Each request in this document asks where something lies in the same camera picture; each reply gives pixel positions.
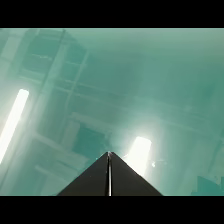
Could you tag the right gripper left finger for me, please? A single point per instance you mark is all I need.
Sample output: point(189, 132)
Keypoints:
point(95, 181)

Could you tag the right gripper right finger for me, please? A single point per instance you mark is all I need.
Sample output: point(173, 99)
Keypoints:
point(128, 181)

